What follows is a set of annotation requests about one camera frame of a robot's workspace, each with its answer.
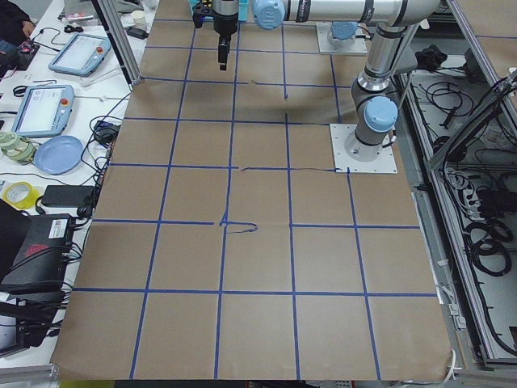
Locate black power adapter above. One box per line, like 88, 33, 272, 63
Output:
41, 185, 94, 208

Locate blue plate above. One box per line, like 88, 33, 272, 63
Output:
33, 136, 83, 175

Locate aluminium frame post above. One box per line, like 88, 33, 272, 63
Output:
92, 0, 141, 86

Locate black computer box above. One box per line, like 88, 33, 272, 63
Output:
1, 213, 74, 294

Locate green tape rolls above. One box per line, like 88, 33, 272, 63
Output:
1, 132, 36, 165

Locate upper teach pendant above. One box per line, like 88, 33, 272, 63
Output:
48, 33, 111, 77

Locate yellow tape roll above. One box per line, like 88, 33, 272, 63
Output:
2, 182, 40, 210

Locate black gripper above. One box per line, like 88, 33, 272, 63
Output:
191, 0, 239, 71

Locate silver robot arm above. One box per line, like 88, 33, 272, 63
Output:
251, 0, 439, 156

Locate lower teach pendant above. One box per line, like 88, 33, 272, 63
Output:
11, 85, 75, 138

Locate white paper cup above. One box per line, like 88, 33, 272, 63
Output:
131, 10, 147, 30

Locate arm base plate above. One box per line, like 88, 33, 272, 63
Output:
330, 124, 397, 174
316, 22, 368, 57

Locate teach pendant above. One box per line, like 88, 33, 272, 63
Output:
11, 85, 75, 138
48, 33, 111, 77

